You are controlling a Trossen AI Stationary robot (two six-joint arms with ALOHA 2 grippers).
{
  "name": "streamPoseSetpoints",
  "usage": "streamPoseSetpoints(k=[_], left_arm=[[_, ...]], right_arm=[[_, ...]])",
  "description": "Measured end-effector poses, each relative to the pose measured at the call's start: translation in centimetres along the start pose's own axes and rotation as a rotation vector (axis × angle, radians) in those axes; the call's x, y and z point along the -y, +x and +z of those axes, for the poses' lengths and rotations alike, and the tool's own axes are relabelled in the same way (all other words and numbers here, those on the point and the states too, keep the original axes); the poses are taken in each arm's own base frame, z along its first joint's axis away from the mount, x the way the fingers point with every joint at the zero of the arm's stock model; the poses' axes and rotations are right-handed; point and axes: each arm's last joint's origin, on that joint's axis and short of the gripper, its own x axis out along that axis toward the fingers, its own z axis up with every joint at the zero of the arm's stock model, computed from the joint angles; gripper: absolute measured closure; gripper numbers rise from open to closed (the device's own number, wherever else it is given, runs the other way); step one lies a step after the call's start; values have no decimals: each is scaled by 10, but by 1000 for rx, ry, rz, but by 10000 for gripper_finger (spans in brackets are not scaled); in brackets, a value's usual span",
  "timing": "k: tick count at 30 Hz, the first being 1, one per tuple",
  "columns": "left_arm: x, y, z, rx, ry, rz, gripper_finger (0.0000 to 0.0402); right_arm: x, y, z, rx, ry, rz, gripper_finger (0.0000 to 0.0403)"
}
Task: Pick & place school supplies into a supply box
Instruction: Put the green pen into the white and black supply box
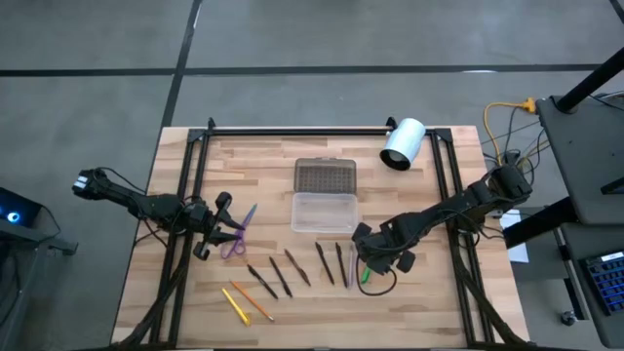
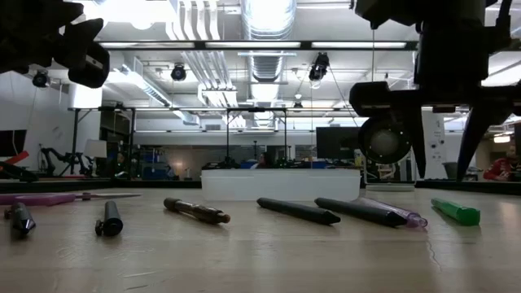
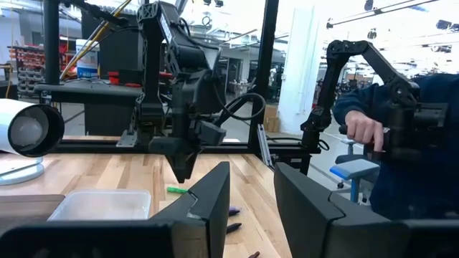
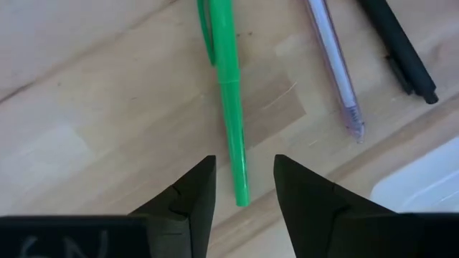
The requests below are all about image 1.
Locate computer with blue light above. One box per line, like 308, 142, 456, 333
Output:
0, 186, 44, 229

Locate purple scissors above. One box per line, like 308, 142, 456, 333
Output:
219, 203, 258, 260

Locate yellow highlighter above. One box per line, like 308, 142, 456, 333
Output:
221, 287, 253, 328

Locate black desk beam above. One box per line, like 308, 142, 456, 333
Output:
501, 196, 581, 250

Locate dark grey side desk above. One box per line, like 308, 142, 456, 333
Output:
534, 95, 624, 225
560, 221, 624, 350

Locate orange pencil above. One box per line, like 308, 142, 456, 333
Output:
229, 280, 276, 323

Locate yellow extension cable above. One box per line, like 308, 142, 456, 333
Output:
482, 97, 537, 167

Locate backlit keyboard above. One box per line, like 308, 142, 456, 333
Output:
579, 251, 624, 316

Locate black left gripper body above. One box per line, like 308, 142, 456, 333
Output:
187, 191, 234, 261

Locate black pen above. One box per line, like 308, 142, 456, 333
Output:
334, 242, 349, 290
268, 255, 293, 298
314, 241, 336, 287
246, 263, 280, 300

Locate brown pen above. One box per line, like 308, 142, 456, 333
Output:
284, 248, 312, 288

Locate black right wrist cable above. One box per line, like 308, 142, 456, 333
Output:
354, 253, 399, 297

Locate clear plastic container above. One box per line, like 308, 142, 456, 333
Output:
291, 157, 360, 235

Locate white cylindrical spot lamp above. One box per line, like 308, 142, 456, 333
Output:
378, 117, 427, 172

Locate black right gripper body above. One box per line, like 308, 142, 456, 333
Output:
351, 221, 417, 275

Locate black diagonal pole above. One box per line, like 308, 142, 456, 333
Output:
555, 46, 624, 114

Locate black floor cable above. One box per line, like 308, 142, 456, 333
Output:
480, 104, 555, 196

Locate white paper sheet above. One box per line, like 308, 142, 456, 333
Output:
499, 208, 530, 264

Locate grey equipment cart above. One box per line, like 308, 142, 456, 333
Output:
0, 217, 79, 351

